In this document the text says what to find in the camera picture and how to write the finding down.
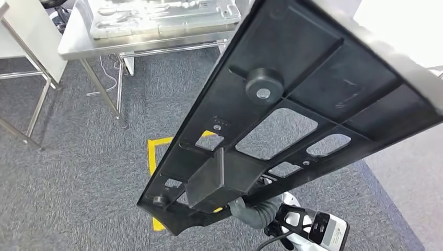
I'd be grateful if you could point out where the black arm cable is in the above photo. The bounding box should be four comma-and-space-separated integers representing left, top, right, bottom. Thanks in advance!
256, 230, 295, 251

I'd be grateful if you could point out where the yellow floor tape square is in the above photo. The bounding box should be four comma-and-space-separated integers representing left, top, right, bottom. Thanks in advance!
147, 130, 224, 232

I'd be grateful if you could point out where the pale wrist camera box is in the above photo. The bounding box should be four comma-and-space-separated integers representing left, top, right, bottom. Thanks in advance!
308, 212, 350, 251

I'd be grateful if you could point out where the white floor cable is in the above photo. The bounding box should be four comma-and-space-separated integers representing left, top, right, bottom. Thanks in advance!
86, 55, 120, 97

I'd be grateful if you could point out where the stainless steel workbench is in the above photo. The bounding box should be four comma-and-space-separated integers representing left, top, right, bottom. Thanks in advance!
57, 0, 243, 130

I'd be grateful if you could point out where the stainless steel side table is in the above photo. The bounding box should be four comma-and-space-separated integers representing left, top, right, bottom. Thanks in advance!
0, 0, 63, 152

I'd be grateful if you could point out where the black plastic plate frame part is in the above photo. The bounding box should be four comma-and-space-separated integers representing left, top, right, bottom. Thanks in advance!
136, 0, 443, 237

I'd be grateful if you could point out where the white cabinet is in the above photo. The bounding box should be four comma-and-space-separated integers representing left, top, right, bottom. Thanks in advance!
0, 0, 68, 84

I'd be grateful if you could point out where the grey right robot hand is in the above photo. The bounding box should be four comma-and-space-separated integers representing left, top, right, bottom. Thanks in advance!
227, 197, 261, 230

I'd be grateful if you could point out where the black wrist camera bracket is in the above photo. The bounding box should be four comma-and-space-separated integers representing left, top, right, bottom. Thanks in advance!
275, 203, 317, 236

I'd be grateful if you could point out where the grey metal fixture plate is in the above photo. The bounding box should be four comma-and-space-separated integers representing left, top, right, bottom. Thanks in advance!
88, 0, 242, 39

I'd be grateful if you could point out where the white booth panel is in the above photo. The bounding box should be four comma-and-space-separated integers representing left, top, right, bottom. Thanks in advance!
353, 0, 443, 70

